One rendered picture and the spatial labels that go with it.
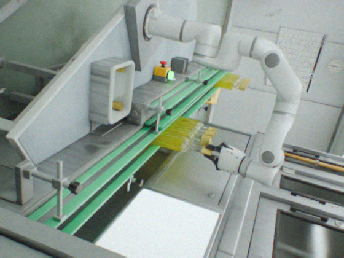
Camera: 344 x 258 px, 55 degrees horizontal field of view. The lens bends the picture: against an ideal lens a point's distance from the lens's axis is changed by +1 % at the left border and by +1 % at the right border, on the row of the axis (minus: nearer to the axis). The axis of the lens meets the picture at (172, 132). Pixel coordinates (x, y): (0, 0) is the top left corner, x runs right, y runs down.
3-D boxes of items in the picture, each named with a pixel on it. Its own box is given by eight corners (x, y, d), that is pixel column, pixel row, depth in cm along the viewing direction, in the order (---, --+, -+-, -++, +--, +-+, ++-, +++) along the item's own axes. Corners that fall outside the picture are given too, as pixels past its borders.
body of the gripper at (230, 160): (246, 174, 138) (222, 163, 143) (251, 152, 134) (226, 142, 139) (238, 180, 132) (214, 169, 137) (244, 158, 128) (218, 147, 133)
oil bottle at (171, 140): (141, 141, 147) (186, 154, 142) (142, 129, 145) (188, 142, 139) (147, 137, 152) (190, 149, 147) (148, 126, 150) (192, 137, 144)
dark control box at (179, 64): (169, 70, 199) (182, 73, 197) (171, 57, 196) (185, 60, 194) (174, 68, 207) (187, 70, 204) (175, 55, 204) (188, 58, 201)
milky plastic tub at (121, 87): (89, 120, 125) (109, 126, 122) (91, 62, 116) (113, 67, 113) (112, 108, 140) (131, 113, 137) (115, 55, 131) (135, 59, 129)
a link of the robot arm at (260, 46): (254, 31, 124) (293, 40, 119) (258, 41, 137) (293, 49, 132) (242, 67, 126) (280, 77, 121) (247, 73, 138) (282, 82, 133)
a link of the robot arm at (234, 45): (258, 37, 134) (247, 76, 138) (204, 25, 142) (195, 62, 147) (254, 35, 125) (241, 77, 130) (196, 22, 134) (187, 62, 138)
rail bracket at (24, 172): (-2, 203, 86) (72, 231, 80) (-8, 145, 79) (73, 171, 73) (12, 193, 90) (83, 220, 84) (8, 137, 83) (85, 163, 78)
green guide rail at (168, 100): (146, 109, 141) (163, 113, 139) (146, 106, 140) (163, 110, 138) (226, 55, 295) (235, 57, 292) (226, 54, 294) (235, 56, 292)
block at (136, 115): (125, 122, 141) (140, 126, 140) (127, 101, 138) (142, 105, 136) (129, 120, 144) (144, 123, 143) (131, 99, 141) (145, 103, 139)
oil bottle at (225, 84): (207, 85, 253) (244, 93, 245) (209, 78, 250) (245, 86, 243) (209, 83, 257) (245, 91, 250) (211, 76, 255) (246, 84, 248)
